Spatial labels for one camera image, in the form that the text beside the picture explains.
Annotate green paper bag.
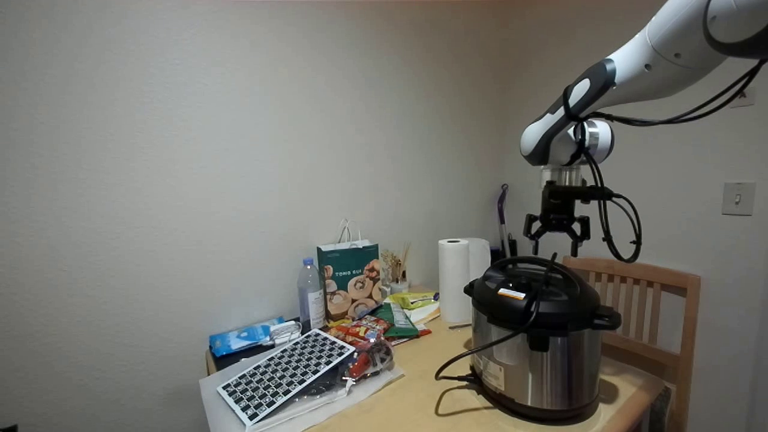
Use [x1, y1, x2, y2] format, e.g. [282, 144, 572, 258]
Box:
[314, 223, 385, 321]

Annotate red snack package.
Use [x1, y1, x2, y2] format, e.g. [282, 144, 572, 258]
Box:
[327, 318, 396, 384]

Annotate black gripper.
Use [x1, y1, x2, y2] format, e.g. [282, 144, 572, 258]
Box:
[523, 180, 592, 244]

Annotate clear plastic water bottle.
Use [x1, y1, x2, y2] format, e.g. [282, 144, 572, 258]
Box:
[298, 256, 328, 333]

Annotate checkerboard calibration board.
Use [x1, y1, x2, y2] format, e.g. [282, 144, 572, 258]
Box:
[217, 325, 358, 427]

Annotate white wall light switch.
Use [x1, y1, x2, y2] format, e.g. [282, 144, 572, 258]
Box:
[721, 180, 757, 219]

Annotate yellow green book stack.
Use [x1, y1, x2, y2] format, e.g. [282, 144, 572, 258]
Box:
[386, 287, 445, 325]

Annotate white paper towel roll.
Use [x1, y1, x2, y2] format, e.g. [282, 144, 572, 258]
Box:
[436, 235, 492, 329]

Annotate dark upright utensil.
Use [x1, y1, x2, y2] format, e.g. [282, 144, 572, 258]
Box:
[496, 181, 516, 264]

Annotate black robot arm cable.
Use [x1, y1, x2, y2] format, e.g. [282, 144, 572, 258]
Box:
[559, 0, 768, 267]

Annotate steel rice cooker black lid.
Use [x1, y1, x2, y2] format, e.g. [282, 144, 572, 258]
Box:
[464, 255, 624, 425]

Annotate wooden sticks in holder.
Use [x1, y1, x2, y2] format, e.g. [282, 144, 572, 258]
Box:
[381, 247, 412, 292]

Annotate wooden chair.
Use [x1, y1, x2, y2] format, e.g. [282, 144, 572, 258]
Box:
[562, 255, 704, 432]

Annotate blue packet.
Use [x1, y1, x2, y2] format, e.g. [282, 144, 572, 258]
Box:
[208, 317, 302, 371]

